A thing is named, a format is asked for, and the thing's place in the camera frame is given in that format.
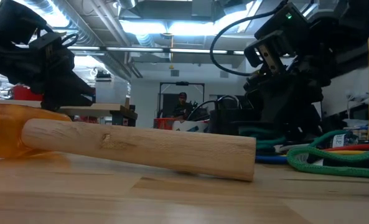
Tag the long light bar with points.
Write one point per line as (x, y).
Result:
(134, 49)

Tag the white translucent container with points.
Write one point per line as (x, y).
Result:
(112, 91)

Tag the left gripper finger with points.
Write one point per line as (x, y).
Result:
(66, 101)
(78, 85)

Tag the red container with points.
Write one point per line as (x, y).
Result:
(25, 93)

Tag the wooden top workbench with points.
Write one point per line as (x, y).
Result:
(94, 109)

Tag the orange head wooden mallet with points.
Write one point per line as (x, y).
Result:
(140, 146)

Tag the black stand frame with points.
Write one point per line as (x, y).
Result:
(182, 83)

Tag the person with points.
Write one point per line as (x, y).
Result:
(181, 107)

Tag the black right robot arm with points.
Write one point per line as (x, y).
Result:
(333, 21)

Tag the dark grey panel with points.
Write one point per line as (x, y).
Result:
(166, 105)

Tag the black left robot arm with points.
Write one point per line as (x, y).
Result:
(3, 62)

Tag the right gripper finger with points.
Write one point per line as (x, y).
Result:
(290, 99)
(254, 90)

